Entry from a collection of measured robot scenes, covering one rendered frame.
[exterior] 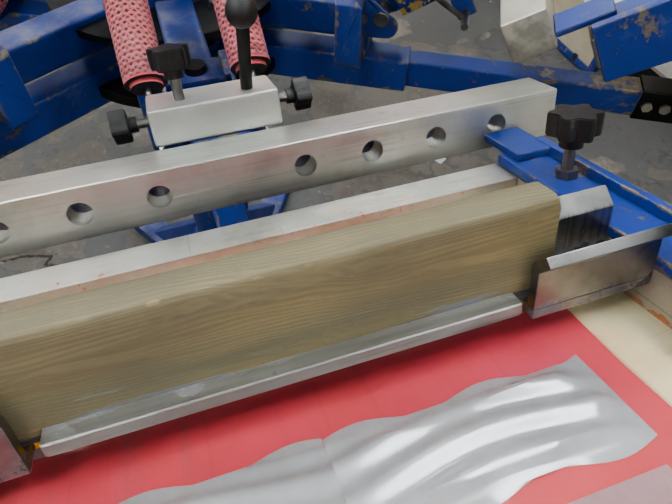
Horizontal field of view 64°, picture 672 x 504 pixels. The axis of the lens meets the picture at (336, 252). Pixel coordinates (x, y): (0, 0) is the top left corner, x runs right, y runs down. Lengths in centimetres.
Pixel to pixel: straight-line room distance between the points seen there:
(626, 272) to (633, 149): 215
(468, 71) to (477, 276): 68
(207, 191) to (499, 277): 28
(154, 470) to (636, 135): 246
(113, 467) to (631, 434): 30
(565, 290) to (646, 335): 7
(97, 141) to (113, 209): 192
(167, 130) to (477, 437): 38
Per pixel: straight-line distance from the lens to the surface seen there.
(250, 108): 55
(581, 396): 37
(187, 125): 54
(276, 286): 30
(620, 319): 44
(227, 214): 73
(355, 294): 32
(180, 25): 91
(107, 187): 51
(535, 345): 40
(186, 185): 51
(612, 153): 250
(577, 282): 39
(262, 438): 35
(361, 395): 36
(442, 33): 302
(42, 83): 103
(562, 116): 49
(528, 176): 53
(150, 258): 47
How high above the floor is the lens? 145
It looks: 51 degrees down
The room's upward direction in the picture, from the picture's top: 2 degrees clockwise
